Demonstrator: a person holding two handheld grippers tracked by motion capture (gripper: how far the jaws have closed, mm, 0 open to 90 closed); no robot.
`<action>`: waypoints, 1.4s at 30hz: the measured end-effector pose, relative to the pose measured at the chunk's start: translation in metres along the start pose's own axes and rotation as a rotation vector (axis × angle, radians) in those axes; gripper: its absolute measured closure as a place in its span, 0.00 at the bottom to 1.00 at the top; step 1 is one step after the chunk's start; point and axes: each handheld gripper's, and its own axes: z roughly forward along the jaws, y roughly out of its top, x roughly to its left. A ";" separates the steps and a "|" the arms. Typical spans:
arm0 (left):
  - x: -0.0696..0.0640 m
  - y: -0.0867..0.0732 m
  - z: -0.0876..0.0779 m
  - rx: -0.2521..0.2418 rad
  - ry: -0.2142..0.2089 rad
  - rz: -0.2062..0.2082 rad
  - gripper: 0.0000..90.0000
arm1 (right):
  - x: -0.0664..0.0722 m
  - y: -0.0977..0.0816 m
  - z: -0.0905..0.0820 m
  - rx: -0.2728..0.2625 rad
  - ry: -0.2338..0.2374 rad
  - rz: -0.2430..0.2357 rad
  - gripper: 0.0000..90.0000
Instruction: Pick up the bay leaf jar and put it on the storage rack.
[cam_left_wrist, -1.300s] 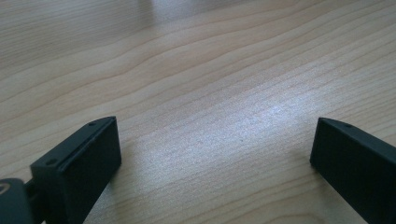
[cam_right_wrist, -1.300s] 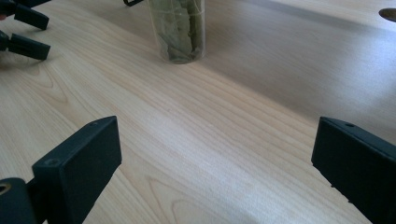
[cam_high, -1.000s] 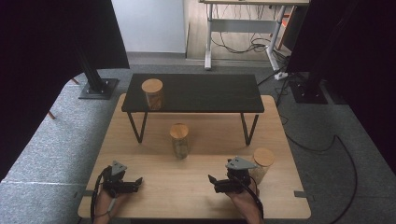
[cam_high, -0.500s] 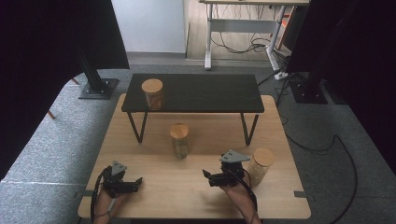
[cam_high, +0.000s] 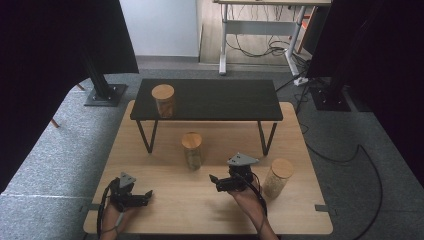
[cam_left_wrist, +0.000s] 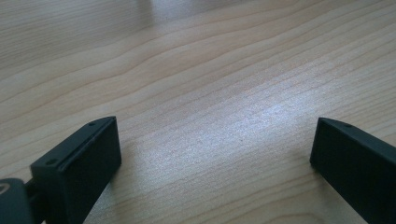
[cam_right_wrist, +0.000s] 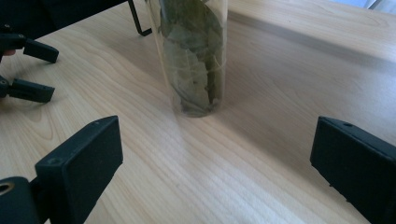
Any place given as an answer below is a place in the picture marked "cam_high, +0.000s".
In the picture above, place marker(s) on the person's right hand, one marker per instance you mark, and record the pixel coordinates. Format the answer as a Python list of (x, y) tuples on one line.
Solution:
[(248, 200)]

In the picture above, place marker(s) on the white desk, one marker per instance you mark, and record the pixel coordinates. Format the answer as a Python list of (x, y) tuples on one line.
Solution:
[(263, 27)]

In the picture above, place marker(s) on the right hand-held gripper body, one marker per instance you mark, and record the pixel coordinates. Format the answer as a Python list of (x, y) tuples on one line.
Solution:
[(238, 176)]

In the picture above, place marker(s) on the black shelf with metal legs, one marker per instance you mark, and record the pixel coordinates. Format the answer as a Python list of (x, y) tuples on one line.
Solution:
[(216, 100)]

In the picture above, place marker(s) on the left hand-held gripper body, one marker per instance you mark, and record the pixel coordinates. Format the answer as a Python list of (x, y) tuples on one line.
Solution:
[(125, 196)]

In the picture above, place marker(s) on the orange metal frame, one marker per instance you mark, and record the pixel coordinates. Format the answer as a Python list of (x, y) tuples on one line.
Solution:
[(305, 31)]

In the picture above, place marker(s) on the white power strip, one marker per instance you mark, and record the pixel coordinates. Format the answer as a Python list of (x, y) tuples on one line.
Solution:
[(300, 81)]

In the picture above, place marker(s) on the wooden-lid jar dark green contents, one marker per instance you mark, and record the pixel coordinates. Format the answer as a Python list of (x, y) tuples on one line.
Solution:
[(192, 150)]

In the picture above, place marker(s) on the person's left hand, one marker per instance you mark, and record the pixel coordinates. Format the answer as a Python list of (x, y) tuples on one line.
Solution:
[(116, 216)]

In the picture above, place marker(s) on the black curtain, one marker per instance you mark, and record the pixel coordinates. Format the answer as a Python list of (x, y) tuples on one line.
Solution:
[(43, 66), (386, 66)]

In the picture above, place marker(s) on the wooden-lid jar brown contents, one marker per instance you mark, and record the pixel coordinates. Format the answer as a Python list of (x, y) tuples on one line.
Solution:
[(163, 100)]

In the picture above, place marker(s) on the wooden leg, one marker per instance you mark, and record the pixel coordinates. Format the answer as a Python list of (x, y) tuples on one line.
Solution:
[(80, 87), (55, 123)]

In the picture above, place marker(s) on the wooden-lid jar pale contents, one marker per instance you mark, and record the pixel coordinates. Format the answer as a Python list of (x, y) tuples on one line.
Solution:
[(276, 180)]

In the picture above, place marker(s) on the grey tape piece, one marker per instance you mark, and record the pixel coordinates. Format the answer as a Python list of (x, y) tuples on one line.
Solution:
[(326, 209), (90, 208)]

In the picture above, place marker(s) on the black metal stand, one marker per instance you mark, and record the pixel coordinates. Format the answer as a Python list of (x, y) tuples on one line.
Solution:
[(105, 95), (330, 98)]

